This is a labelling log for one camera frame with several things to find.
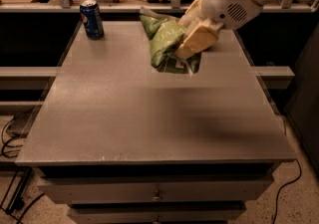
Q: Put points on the green jalapeno chip bag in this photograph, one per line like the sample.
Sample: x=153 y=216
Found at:
x=165 y=35

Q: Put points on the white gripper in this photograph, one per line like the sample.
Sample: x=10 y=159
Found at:
x=229 y=2

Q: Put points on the upper grey drawer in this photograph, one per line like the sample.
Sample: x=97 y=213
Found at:
x=142 y=189

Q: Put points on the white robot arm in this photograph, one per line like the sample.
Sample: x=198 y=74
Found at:
x=205 y=18

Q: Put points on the blue pepsi can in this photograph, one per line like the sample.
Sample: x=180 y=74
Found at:
x=91 y=19

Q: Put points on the round metal drawer knob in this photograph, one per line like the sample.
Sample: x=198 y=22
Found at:
x=157 y=197

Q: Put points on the lower grey drawer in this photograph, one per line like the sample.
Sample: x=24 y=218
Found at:
x=155 y=213

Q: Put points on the grey drawer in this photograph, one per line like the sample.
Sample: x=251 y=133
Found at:
x=142 y=189
x=155 y=213

